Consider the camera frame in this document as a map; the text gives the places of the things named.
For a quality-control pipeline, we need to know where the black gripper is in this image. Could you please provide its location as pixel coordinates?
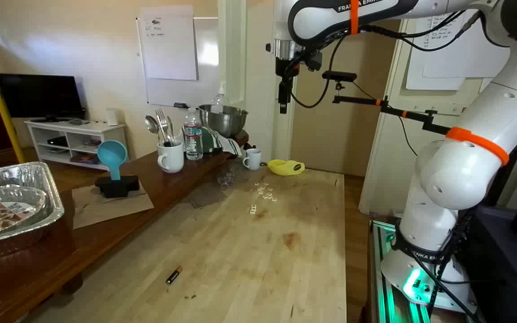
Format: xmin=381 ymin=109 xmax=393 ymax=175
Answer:
xmin=266 ymin=39 xmax=322 ymax=114

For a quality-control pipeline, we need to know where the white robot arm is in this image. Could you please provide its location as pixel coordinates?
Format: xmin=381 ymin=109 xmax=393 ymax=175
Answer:
xmin=273 ymin=0 xmax=517 ymax=305

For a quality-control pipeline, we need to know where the steel mixing bowl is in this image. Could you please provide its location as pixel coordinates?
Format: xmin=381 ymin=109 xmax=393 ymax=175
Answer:
xmin=198 ymin=104 xmax=248 ymax=136

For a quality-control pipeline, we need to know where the small white cup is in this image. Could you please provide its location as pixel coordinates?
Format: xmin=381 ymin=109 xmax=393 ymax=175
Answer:
xmin=243 ymin=149 xmax=262 ymax=170

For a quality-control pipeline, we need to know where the yellow banana-shaped dish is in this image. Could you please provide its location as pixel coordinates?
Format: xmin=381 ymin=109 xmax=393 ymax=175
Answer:
xmin=268 ymin=159 xmax=306 ymax=175

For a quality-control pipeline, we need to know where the clear water bottle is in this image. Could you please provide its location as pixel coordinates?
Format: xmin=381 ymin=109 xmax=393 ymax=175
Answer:
xmin=183 ymin=113 xmax=203 ymax=159

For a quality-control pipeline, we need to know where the white mug with utensils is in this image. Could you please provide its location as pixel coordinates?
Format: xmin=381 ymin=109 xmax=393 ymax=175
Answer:
xmin=146 ymin=114 xmax=185 ymax=174

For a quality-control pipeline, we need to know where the blue plastic scoop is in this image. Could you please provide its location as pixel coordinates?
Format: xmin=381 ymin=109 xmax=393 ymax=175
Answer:
xmin=97 ymin=140 xmax=128 ymax=181

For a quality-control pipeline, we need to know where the black scoop base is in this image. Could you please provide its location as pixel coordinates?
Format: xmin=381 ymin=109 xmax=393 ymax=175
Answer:
xmin=95 ymin=175 xmax=140 ymax=197

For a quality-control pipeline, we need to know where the white TV shelf unit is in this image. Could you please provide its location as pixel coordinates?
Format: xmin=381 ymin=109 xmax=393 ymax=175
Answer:
xmin=27 ymin=122 xmax=126 ymax=170

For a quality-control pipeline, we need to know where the small black marker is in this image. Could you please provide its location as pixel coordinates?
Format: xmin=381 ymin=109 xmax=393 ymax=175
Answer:
xmin=165 ymin=267 xmax=183 ymax=285

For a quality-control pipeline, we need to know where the brown paper sheet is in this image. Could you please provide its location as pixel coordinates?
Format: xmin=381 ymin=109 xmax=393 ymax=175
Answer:
xmin=72 ymin=184 xmax=155 ymax=228

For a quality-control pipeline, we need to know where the black flat-screen television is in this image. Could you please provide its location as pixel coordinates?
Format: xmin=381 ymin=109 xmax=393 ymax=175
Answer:
xmin=0 ymin=73 xmax=87 ymax=118

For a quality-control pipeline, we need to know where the yellow level stick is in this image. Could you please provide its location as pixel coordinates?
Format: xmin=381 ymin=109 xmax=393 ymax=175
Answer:
xmin=0 ymin=93 xmax=25 ymax=163

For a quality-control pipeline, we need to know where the aluminium foil tray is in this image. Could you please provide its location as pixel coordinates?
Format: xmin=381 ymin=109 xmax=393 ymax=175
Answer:
xmin=0 ymin=161 xmax=65 ymax=242

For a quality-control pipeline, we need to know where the dark wooden side table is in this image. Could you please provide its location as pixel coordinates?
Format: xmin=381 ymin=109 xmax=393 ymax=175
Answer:
xmin=0 ymin=152 xmax=230 ymax=323

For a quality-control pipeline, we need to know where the white wall whiteboard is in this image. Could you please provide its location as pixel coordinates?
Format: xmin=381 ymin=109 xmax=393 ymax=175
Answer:
xmin=137 ymin=5 xmax=221 ymax=105

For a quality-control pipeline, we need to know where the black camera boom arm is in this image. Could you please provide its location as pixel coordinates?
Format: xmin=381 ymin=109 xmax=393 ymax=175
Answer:
xmin=322 ymin=70 xmax=451 ymax=134

